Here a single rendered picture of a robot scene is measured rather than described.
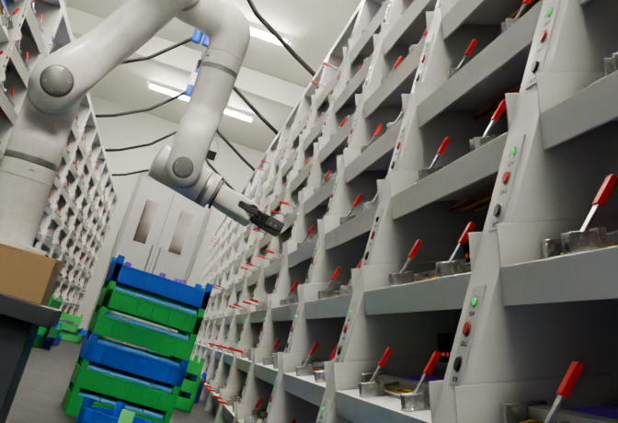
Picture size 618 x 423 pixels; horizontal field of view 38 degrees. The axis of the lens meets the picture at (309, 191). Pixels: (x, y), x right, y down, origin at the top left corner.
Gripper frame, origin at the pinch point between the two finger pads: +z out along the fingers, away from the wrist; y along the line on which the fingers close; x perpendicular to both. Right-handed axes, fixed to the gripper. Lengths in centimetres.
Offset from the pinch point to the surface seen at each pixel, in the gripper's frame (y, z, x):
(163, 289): -66, -16, -22
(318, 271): -30.1, 18.5, 0.4
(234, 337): -240, 24, -18
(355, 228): 7.5, 16.4, 7.9
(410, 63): 16.7, 8.3, 45.8
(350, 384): 40, 25, -25
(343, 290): 15.6, 19.4, -7.0
